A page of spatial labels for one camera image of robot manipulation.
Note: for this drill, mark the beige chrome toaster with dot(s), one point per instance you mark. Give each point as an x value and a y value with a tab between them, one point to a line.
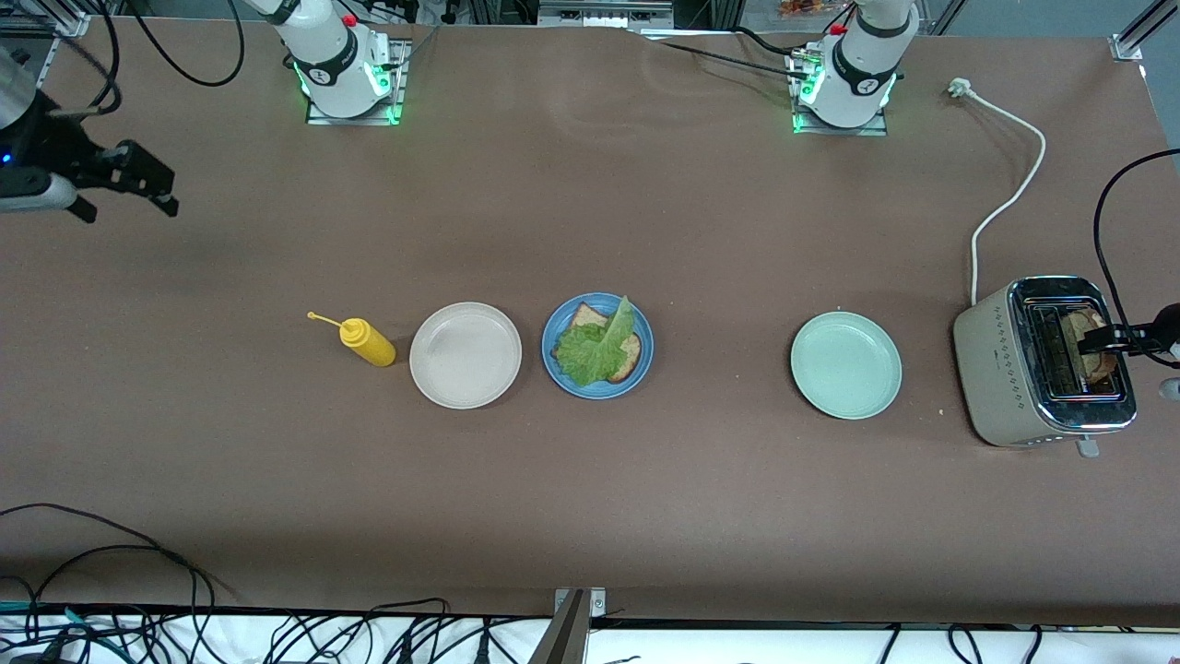
991	369

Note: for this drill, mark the aluminium table edge rail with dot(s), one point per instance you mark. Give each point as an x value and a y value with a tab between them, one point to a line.
72	25

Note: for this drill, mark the mint green round plate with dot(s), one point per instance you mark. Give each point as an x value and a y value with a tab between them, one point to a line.
845	364

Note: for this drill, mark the aluminium frame corner bracket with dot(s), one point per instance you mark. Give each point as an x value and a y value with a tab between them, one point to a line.
1126	48

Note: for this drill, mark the green lettuce leaf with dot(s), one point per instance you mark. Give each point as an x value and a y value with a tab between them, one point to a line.
595	355

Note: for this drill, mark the small metal table bracket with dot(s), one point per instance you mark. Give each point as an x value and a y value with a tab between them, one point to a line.
597	601

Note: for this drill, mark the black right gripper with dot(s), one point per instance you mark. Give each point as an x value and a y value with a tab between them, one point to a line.
57	152

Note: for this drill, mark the orange snack packet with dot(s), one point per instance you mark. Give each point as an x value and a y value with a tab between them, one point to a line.
811	7

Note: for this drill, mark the beige round plate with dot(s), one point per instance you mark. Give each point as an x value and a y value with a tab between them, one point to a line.
466	355

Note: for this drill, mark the brown bread slice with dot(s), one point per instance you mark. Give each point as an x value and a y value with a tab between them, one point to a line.
631	355
1097	367

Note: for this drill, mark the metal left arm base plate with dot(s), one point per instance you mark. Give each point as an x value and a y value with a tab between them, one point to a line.
871	130

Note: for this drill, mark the grey metal power strip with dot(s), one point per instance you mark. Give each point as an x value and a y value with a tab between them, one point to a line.
599	14

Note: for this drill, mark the grey aluminium profile bar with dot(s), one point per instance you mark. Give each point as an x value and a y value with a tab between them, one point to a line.
562	641

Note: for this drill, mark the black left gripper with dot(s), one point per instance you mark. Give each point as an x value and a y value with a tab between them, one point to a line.
1163	329

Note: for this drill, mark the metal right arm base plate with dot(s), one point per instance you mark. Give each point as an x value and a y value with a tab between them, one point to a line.
398	88

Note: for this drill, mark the blue round plate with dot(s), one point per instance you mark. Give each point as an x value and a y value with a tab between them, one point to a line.
553	323

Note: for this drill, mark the yellow mustard squeeze bottle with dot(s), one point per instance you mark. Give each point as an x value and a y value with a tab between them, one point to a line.
369	343

